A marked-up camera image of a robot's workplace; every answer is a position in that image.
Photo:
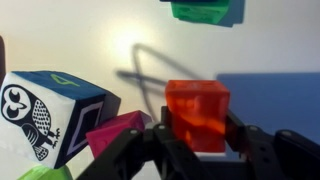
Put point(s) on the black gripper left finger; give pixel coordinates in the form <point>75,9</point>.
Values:
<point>140,156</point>

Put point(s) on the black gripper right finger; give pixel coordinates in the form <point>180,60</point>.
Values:
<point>283,156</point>

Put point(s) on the orange block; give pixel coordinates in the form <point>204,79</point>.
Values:
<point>198,110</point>

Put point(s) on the magenta block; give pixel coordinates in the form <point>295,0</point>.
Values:
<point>110,135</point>

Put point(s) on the green block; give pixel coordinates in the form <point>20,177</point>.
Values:
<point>200,11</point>

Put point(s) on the black white owl cube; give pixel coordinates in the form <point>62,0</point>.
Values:
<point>50,113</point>

